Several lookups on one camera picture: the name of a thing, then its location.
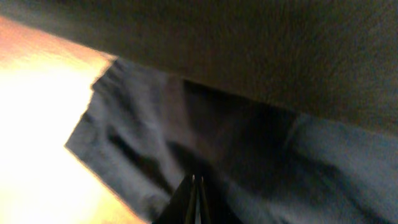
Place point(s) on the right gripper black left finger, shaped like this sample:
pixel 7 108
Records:
pixel 182 206

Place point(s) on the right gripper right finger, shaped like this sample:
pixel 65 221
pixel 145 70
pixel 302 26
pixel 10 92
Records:
pixel 213 207

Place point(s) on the black t-shirt white lettering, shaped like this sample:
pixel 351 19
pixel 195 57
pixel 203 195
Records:
pixel 332 59

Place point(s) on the navy blue shorts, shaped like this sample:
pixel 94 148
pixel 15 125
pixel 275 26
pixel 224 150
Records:
pixel 145 130

